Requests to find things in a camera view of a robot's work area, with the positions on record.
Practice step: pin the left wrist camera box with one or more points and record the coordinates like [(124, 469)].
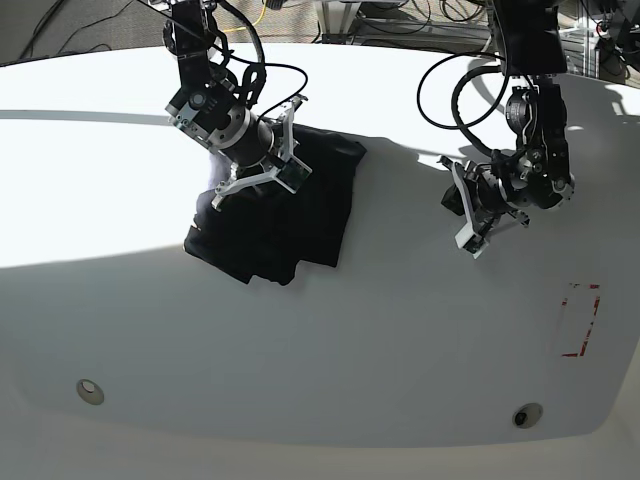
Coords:
[(471, 242)]

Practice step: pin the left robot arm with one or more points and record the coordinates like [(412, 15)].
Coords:
[(537, 173)]

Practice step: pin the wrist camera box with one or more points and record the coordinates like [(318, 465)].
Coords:
[(293, 174), (471, 242)]

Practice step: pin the black printed t-shirt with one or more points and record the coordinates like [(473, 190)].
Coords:
[(266, 232)]

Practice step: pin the table grommet hole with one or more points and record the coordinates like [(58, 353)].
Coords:
[(527, 416), (90, 392)]

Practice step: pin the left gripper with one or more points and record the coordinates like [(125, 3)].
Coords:
[(475, 196)]

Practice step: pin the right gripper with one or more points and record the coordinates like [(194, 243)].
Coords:
[(256, 149)]

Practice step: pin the right table grommet hole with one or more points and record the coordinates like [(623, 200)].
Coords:
[(527, 416)]

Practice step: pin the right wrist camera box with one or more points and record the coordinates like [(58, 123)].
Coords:
[(293, 174)]

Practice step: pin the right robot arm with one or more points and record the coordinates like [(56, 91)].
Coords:
[(213, 106)]

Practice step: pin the red tape rectangle marking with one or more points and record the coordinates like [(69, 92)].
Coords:
[(579, 311)]

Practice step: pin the left table grommet hole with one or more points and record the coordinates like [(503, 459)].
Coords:
[(90, 392)]

